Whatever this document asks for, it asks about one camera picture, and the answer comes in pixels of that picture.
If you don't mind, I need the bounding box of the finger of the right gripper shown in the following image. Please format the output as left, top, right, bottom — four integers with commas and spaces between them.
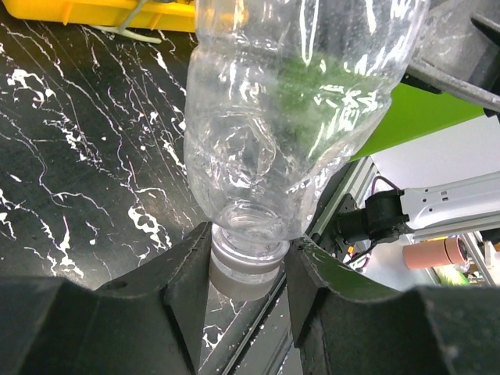
406, 1, 499, 116

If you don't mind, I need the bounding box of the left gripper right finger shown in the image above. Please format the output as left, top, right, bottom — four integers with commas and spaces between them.
285, 237, 499, 374

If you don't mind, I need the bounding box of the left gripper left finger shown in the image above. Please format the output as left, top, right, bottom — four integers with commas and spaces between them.
1, 223, 211, 374

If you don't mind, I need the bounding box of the clear crushed bottle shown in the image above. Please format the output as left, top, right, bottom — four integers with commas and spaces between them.
184, 0, 430, 301

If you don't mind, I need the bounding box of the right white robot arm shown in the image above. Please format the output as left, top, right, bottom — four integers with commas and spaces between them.
325, 1, 499, 245

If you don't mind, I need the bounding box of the green plastic bin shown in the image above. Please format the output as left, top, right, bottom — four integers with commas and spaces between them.
351, 84, 484, 161

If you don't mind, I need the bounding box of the pink cylinder in background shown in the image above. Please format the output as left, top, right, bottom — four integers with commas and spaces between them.
402, 237, 466, 270

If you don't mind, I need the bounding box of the black marble mat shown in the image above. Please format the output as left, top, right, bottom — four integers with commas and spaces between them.
1, 10, 301, 374

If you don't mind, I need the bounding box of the yellow plastic tray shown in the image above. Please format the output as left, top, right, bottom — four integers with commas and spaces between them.
2, 0, 195, 33

